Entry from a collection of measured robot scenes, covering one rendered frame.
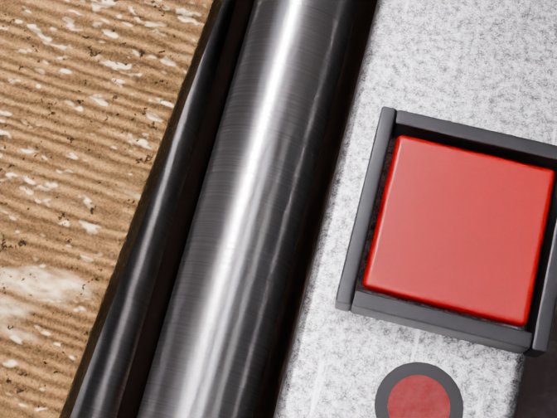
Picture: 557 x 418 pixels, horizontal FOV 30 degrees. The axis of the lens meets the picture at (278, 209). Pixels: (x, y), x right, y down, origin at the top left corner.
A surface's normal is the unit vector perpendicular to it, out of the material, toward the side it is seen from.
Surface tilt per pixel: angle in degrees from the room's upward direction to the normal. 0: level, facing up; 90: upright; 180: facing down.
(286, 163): 32
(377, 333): 0
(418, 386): 0
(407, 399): 0
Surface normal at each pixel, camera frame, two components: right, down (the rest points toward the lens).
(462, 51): -0.02, -0.25
